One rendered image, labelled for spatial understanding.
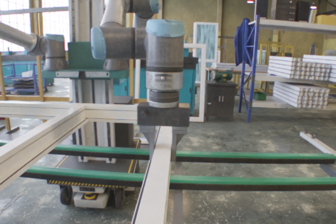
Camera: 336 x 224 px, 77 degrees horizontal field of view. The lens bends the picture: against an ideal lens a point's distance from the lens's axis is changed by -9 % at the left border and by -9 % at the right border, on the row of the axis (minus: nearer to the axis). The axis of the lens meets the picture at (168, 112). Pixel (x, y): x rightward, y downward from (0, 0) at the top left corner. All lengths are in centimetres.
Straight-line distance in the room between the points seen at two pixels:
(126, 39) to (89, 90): 143
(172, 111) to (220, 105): 395
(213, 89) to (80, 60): 298
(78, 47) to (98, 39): 131
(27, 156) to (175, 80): 48
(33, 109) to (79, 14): 103
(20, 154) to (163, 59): 47
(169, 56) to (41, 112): 85
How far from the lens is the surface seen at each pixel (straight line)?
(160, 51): 53
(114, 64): 170
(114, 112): 108
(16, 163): 73
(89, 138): 217
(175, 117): 57
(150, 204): 41
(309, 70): 484
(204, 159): 105
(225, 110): 455
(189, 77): 460
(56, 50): 187
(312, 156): 122
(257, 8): 481
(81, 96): 203
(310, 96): 477
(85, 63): 194
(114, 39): 64
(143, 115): 54
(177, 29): 54
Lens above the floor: 130
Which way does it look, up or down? 15 degrees down
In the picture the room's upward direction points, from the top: 1 degrees clockwise
